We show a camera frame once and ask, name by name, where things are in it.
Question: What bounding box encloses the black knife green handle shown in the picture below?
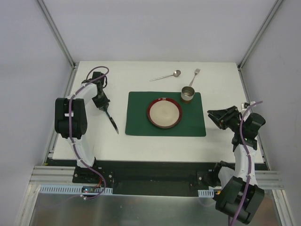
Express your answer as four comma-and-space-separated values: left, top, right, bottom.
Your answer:
104, 110, 119, 134

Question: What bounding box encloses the dark green placemat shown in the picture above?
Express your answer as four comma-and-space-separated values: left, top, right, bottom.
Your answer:
125, 92, 206, 137

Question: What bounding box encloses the steel cup brown base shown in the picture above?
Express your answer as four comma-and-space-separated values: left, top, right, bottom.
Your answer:
181, 86, 195, 104

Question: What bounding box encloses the red rimmed beige plate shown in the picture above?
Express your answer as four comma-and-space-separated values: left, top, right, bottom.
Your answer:
147, 97, 182, 129

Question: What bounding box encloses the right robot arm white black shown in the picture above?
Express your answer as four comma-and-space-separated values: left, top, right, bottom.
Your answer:
204, 102, 266, 226

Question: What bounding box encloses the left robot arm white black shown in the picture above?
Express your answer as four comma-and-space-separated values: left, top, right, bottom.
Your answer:
55, 72, 110, 183

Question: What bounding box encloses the silver fork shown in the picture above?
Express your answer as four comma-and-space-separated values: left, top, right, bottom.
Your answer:
189, 68, 200, 87

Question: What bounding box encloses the silver spoon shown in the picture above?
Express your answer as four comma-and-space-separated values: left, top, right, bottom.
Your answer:
150, 70, 182, 81

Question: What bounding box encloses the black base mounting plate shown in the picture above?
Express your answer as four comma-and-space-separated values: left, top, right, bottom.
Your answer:
72, 161, 235, 197

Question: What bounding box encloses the right aluminium frame post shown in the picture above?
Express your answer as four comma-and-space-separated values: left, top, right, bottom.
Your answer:
238, 0, 285, 71

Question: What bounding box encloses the aluminium frame post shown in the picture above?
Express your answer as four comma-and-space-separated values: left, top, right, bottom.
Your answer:
35, 0, 76, 69
238, 0, 285, 71

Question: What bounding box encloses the right white cable duct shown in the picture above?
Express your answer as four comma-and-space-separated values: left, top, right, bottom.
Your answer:
198, 190, 214, 198

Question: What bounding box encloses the white cable duct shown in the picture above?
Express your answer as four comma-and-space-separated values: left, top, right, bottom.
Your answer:
40, 185, 113, 195
198, 190, 214, 198

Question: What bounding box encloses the left aluminium frame post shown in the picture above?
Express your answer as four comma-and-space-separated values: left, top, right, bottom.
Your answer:
35, 0, 76, 69

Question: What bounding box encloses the front aluminium rail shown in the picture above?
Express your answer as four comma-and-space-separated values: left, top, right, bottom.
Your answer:
29, 166, 284, 190

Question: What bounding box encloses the left white cable duct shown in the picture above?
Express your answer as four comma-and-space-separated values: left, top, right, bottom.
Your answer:
40, 185, 113, 195

